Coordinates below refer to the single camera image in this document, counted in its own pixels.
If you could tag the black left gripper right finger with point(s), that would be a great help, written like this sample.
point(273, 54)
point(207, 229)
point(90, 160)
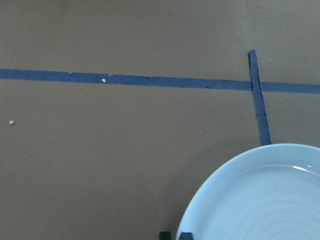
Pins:
point(186, 236)

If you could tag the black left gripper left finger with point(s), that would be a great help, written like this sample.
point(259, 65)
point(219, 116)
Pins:
point(165, 235)

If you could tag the light blue plate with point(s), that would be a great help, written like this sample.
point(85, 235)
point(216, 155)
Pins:
point(267, 193)

